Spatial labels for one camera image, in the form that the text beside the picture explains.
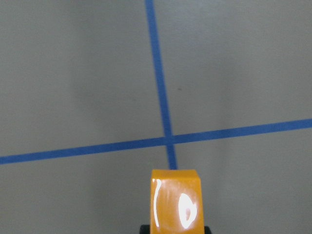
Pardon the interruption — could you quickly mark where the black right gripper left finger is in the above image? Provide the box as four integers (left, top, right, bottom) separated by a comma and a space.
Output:
139, 224, 150, 234

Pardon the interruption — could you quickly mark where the orange trapezoid block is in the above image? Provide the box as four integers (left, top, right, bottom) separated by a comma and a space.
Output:
150, 169, 205, 234

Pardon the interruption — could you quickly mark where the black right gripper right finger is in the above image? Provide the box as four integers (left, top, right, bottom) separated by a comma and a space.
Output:
204, 226, 211, 234

